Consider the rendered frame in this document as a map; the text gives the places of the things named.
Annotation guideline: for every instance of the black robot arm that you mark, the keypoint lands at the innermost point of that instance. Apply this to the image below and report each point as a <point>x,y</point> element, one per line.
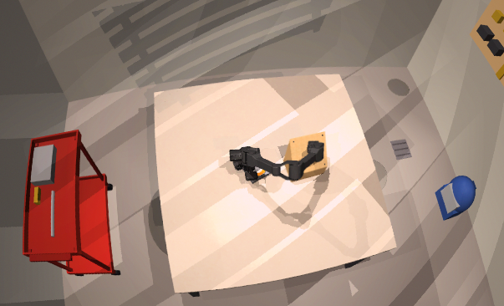
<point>251,157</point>

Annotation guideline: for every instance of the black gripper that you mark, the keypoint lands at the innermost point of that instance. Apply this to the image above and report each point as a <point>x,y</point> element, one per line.
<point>251,174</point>

